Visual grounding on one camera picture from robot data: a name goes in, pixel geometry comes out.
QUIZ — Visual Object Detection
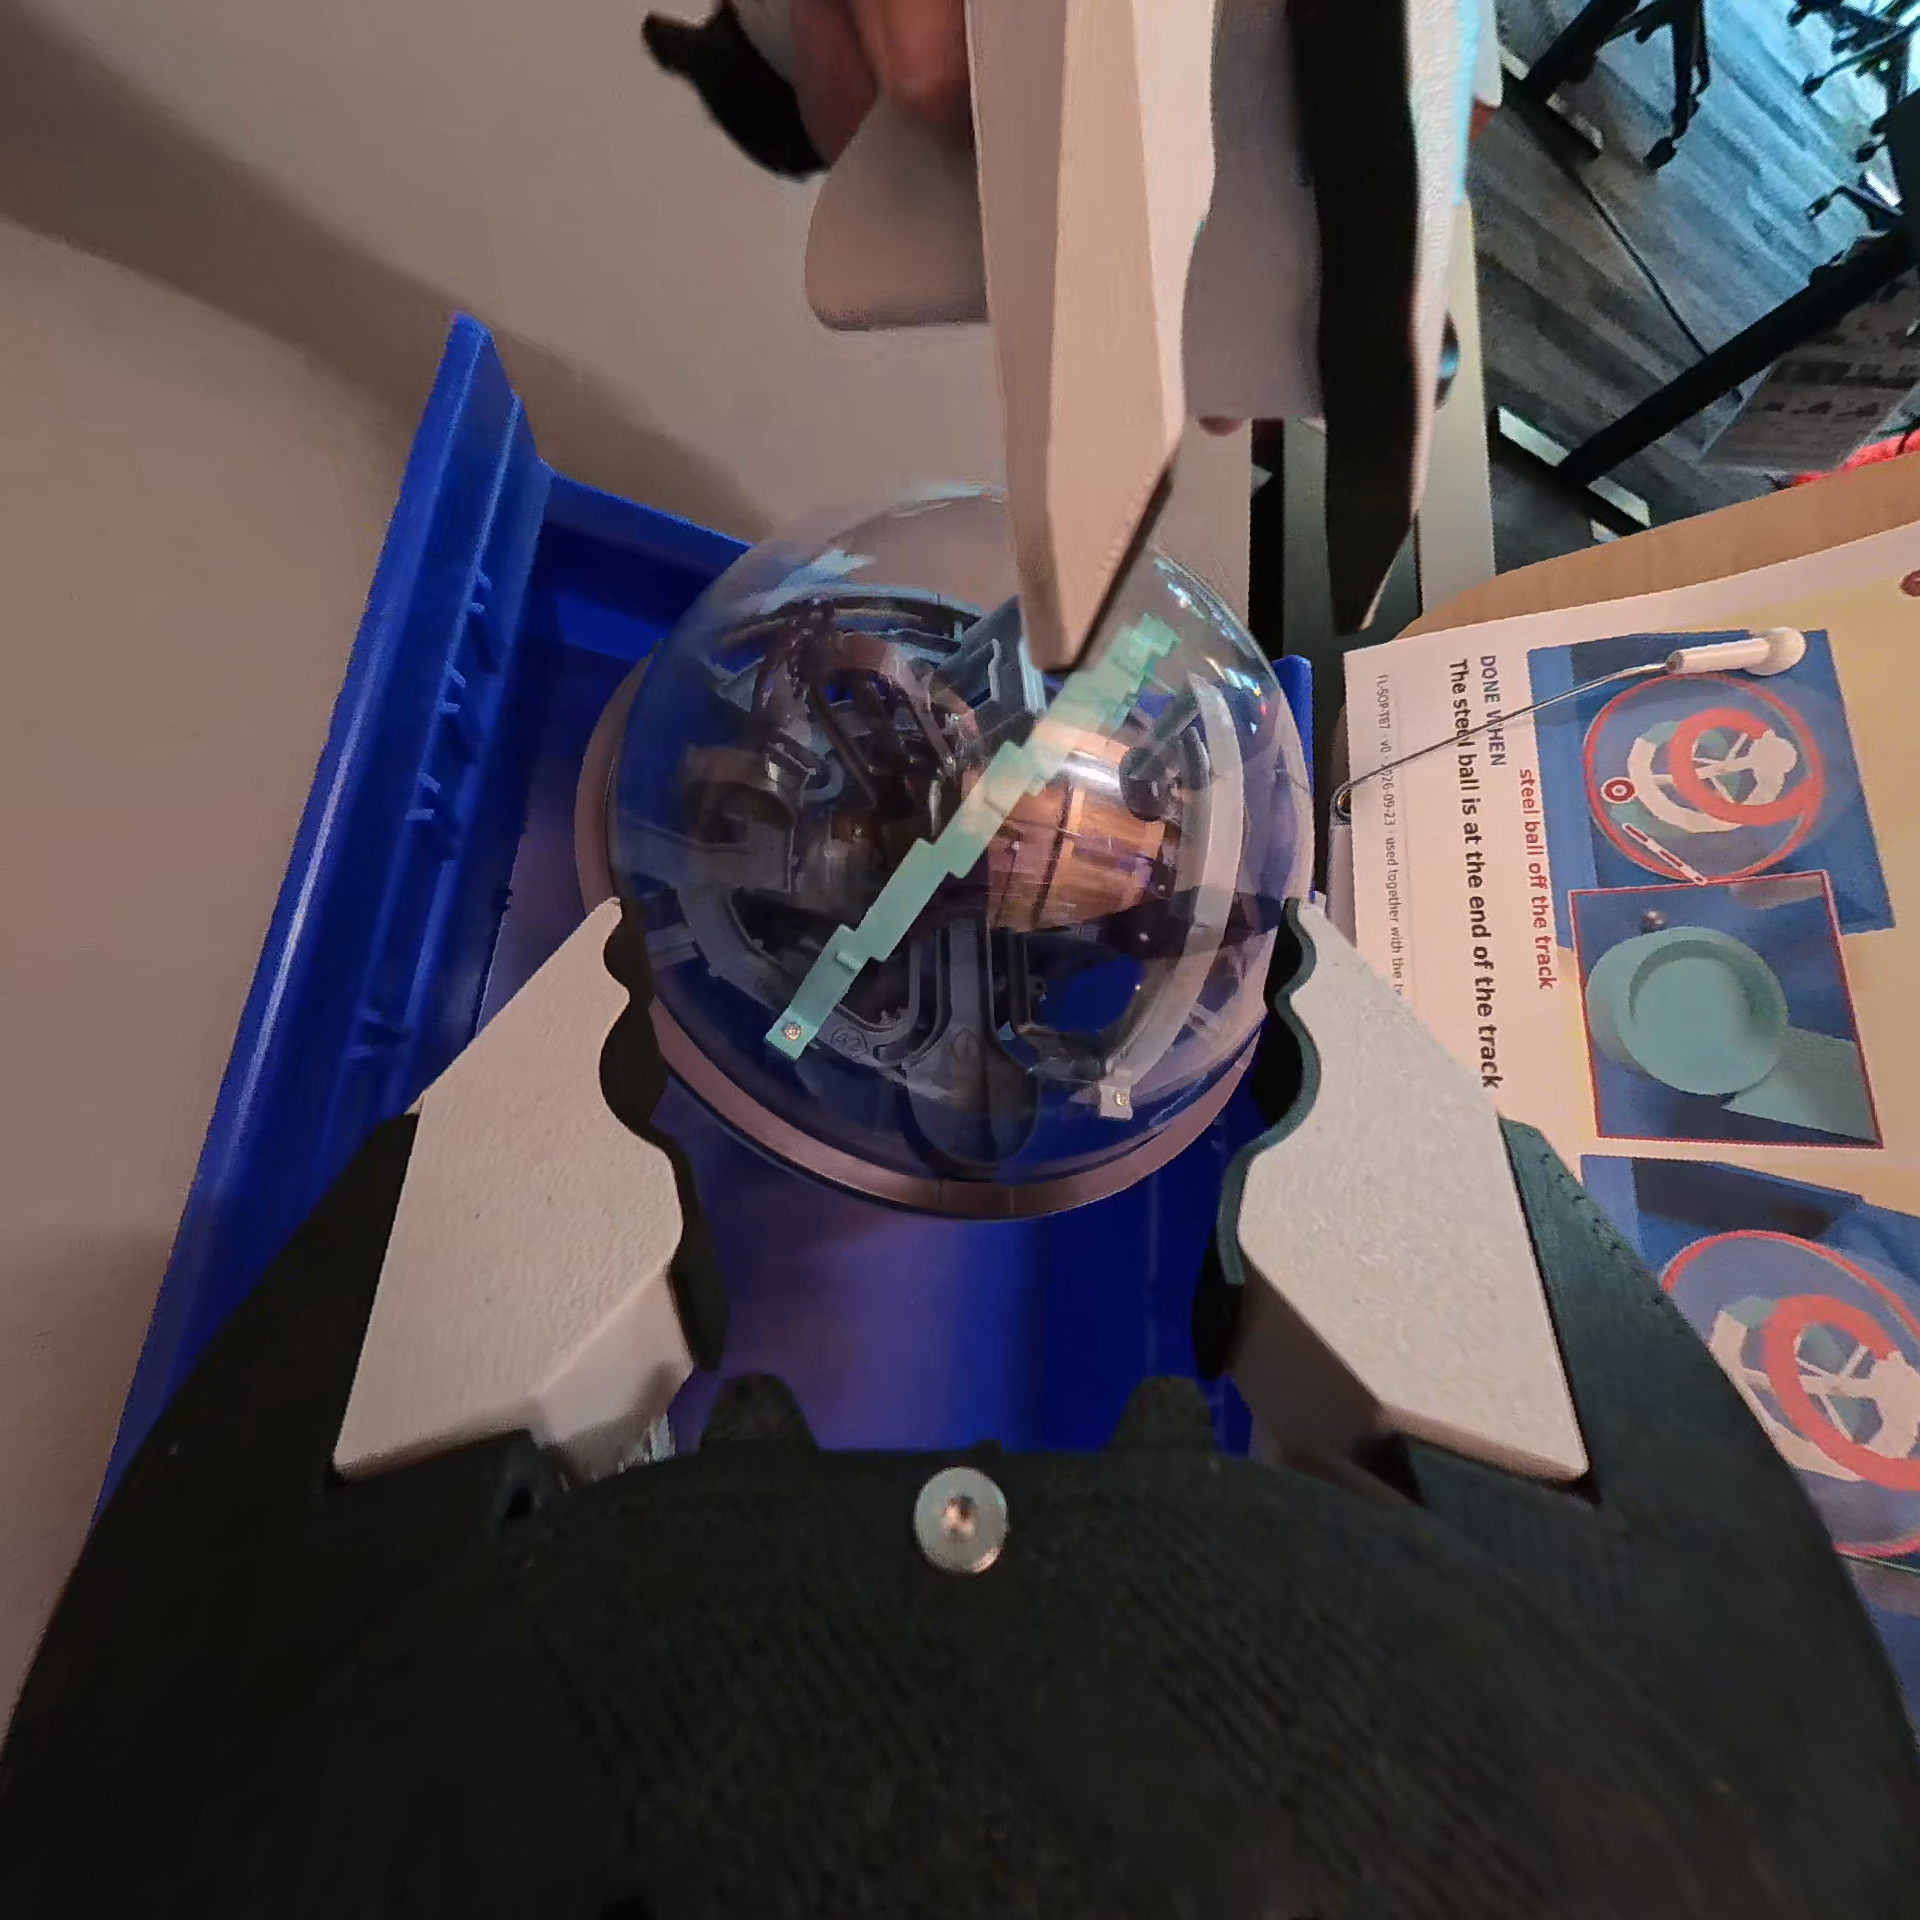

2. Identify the clear maze ball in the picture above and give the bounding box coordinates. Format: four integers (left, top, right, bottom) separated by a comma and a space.
575, 481, 1322, 1221

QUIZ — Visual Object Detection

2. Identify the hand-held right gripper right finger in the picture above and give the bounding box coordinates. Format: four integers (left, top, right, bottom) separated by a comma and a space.
1218, 896, 1594, 1482

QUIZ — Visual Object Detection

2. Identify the blue plastic bin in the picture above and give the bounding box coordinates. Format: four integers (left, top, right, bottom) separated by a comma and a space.
88, 310, 1322, 1524

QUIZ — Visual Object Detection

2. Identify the brown cardboard backing board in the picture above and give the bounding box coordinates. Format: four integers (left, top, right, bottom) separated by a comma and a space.
1410, 449, 1920, 639

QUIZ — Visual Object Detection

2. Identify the illustrated instruction sheet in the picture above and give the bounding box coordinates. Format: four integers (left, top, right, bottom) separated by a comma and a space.
1340, 516, 1920, 1576

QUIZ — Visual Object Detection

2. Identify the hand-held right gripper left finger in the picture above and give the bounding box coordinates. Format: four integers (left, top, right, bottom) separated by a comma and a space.
335, 896, 730, 1480

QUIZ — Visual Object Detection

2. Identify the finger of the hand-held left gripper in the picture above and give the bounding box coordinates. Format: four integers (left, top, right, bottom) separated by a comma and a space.
967, 0, 1220, 672
1181, 0, 1504, 634

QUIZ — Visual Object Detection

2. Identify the person's left hand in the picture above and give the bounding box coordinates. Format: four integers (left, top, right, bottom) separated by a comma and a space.
791, 0, 980, 152

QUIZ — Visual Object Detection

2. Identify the thin metal wire holder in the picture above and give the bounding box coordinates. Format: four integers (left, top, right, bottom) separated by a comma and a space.
1328, 625, 1812, 823

